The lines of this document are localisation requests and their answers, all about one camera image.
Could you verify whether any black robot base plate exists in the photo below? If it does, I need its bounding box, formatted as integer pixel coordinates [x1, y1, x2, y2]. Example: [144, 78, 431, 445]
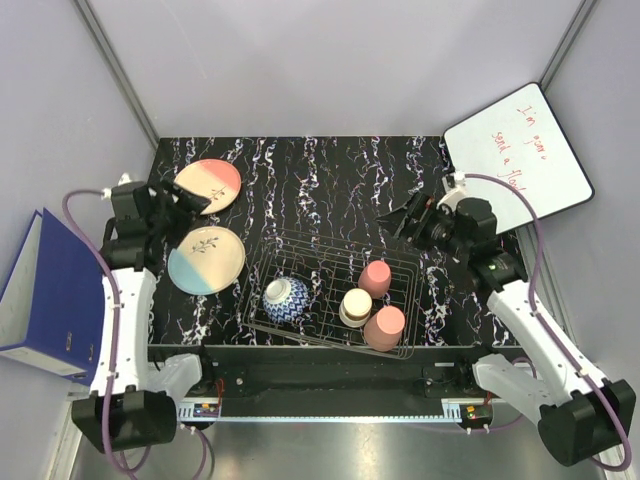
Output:
[189, 344, 516, 419]

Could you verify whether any aluminium frame rail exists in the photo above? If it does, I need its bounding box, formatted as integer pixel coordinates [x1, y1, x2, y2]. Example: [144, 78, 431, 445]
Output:
[71, 0, 160, 149]

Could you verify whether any blue ring binder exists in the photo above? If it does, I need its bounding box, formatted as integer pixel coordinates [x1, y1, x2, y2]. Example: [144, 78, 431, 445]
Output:
[1, 210, 105, 386]

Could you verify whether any blue patterned bowl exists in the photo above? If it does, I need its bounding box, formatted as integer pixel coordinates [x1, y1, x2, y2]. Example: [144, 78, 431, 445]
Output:
[262, 276, 310, 324]

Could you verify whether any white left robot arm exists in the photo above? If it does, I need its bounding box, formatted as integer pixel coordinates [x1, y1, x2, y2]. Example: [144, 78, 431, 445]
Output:
[62, 176, 216, 456]

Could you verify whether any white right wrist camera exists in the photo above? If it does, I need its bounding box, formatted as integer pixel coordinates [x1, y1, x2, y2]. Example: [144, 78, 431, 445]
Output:
[436, 171, 467, 214]

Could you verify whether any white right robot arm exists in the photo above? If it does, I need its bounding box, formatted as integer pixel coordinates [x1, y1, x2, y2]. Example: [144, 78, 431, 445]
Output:
[377, 193, 636, 471]

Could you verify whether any whiteboard with red writing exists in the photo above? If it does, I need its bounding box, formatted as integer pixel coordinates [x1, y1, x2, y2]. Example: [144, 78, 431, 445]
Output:
[443, 83, 595, 233]

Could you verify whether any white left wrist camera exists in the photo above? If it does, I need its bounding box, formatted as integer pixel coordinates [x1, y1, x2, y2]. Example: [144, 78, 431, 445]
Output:
[101, 173, 138, 200]

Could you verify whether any pink cup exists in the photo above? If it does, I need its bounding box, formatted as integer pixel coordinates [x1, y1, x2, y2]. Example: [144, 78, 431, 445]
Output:
[364, 306, 406, 352]
[358, 260, 392, 299]

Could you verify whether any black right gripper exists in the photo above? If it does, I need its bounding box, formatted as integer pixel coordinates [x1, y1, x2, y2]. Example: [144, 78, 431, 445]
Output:
[373, 190, 470, 261]

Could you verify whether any pink and cream plate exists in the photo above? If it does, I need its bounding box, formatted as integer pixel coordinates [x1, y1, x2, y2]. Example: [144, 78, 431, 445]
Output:
[174, 159, 242, 215]

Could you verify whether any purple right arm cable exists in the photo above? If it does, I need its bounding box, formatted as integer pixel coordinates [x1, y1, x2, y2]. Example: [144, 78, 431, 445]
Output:
[414, 172, 632, 474]

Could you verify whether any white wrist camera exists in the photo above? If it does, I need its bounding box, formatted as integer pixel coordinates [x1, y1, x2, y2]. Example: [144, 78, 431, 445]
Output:
[101, 173, 138, 200]
[436, 171, 467, 214]

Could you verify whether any cream and brown cup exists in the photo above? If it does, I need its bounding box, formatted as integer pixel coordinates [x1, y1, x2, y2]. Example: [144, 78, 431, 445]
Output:
[339, 288, 373, 328]

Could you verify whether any black wire dish rack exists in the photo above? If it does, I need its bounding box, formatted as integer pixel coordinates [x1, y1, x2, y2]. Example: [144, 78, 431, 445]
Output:
[238, 229, 424, 360]

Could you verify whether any blue and cream plate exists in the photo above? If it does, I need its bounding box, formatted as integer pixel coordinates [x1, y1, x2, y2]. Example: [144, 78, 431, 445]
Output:
[167, 226, 246, 296]

